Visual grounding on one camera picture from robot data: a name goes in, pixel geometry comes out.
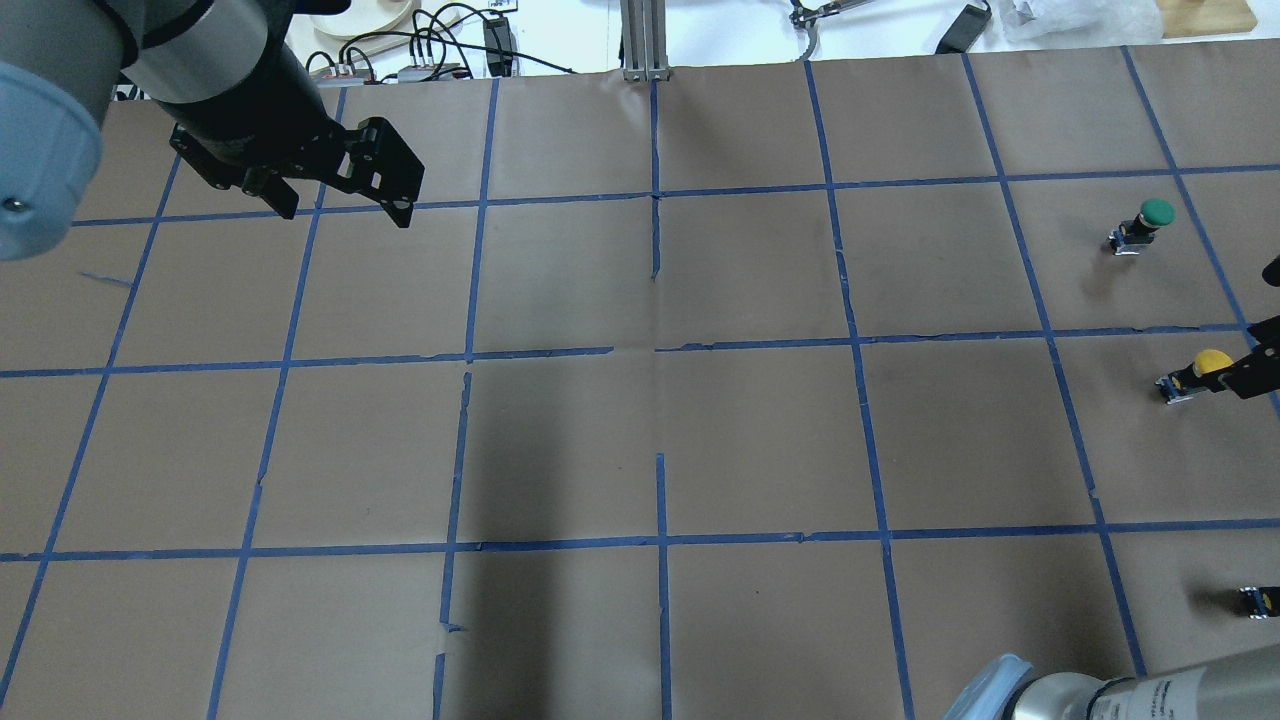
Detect green push button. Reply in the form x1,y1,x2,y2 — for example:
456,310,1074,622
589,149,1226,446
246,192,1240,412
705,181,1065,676
1108,199,1178,258

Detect yellow push button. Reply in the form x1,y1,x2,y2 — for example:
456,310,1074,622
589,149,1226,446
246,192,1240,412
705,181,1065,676
1156,348,1235,405

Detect aluminium frame post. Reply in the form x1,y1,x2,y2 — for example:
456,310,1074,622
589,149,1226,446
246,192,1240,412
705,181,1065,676
620,0,671,83

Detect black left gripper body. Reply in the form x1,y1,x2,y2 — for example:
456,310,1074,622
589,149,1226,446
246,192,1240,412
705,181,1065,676
168,45,425,211

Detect black power adapter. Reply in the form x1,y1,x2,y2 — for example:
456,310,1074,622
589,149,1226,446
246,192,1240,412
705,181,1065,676
934,1,993,55

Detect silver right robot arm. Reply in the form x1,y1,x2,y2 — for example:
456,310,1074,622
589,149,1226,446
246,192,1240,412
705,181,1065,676
945,316,1279,719

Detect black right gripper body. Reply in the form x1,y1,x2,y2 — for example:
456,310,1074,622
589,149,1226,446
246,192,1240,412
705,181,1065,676
1248,256,1280,375

